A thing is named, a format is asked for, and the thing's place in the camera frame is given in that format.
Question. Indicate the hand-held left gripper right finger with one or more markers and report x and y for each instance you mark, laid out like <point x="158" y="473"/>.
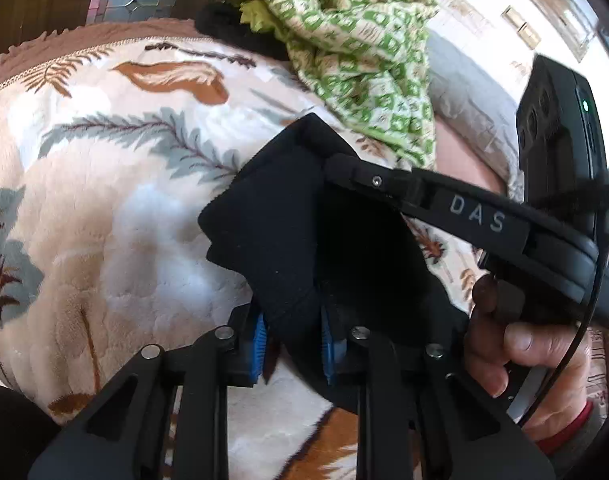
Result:
<point x="329" y="355"/>

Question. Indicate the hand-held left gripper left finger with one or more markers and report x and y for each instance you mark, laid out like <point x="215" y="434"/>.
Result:
<point x="259" y="350"/>

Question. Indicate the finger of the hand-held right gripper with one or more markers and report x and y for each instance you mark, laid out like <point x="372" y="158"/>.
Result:
<point x="434" y="205"/>

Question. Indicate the black pants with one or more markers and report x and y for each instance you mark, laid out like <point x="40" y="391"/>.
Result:
<point x="284" y="220"/>

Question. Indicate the person's right hand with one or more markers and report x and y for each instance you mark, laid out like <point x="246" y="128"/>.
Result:
<point x="534" y="345"/>

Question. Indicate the pink bed sheet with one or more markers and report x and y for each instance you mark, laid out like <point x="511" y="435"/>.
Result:
<point x="459" y="160"/>

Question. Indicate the grey quilted pillow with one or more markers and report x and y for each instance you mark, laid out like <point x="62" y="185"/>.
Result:
<point x="464" y="95"/>

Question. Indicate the green patterned quilt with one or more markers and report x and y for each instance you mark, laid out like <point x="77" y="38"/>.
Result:
<point x="344" y="35"/>

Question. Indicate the floral plush blanket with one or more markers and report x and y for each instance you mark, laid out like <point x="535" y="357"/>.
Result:
<point x="109" y="210"/>

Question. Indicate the dark cloth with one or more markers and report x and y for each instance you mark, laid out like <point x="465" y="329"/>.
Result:
<point x="219" y="22"/>

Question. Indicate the pink fringed bedspread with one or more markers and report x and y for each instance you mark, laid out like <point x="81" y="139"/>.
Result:
<point x="84" y="40"/>

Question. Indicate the small framed wall picture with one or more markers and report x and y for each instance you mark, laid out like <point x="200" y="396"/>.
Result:
<point x="522" y="27"/>

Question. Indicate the large framed wall picture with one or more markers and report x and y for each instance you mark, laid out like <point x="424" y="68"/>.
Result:
<point x="564" y="15"/>

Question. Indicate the wooden door frame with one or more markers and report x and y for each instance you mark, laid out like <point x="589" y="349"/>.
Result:
<point x="29" y="5"/>

